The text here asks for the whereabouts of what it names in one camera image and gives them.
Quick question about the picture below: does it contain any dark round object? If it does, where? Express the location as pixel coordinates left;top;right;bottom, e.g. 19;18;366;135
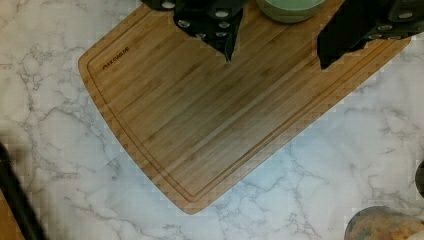
415;161;424;198

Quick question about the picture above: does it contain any green bowl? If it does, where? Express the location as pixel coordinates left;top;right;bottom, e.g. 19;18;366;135
256;0;326;24

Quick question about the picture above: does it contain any speckled round plate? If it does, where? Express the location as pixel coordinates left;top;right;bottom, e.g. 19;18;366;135
344;206;424;240

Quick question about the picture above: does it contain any bamboo cutting board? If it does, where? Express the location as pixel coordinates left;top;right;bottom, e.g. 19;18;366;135
79;0;405;214

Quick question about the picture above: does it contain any black drawer handle bar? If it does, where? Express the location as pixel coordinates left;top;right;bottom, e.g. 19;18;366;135
0;145;49;240

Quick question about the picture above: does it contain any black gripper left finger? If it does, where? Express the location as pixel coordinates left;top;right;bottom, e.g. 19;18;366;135
141;0;249;63

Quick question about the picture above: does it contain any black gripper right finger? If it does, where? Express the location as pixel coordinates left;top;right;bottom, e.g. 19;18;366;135
317;0;424;69

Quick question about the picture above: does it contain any wooden drawer front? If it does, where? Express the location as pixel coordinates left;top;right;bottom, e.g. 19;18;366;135
0;192;25;240

